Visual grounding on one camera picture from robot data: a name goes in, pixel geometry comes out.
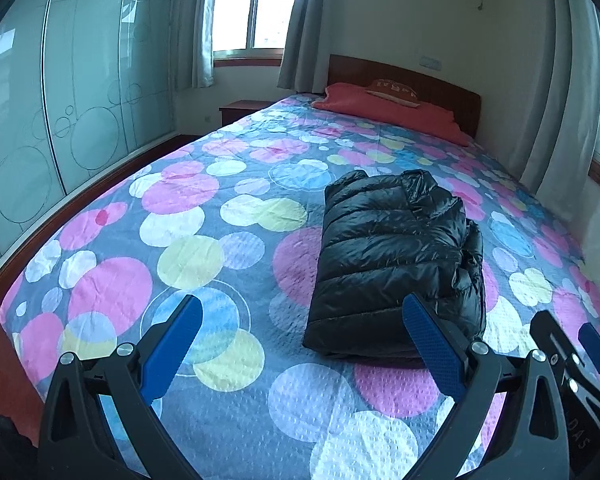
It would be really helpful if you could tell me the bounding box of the small embroidered cushion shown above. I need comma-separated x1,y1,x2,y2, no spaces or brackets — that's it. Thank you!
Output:
365,78,421,108

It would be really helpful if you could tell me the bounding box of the black puffer jacket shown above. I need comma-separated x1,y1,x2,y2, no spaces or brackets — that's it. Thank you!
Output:
302,169,486,361

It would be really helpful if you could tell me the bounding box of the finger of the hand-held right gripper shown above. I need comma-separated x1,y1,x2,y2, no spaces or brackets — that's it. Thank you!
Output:
578,323,600,376
531,310,596,396

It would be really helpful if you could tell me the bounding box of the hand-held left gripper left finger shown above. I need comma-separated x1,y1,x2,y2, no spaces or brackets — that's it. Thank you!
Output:
37,295,204,480

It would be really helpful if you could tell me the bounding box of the wooden bed frame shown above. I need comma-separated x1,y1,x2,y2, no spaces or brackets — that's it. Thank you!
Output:
0,54,482,441

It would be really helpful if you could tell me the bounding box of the glass door wardrobe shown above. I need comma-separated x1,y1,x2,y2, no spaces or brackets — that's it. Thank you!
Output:
0,0,181,281

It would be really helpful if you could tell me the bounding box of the wooden nightstand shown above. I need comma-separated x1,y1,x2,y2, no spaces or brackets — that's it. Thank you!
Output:
218,100,271,128

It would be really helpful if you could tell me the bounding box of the polka dot bedspread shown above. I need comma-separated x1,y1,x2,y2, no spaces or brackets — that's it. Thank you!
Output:
0,92,600,480

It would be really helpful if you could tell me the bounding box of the red pillow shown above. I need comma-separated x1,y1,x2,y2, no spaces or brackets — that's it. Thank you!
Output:
311,82,471,147

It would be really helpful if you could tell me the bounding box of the grey curtain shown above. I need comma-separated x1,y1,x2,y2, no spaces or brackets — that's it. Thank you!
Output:
190,0,223,90
517,0,600,221
278,0,328,95

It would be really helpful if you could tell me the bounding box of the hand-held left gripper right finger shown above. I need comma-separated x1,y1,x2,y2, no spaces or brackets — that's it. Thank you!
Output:
402,294,571,480

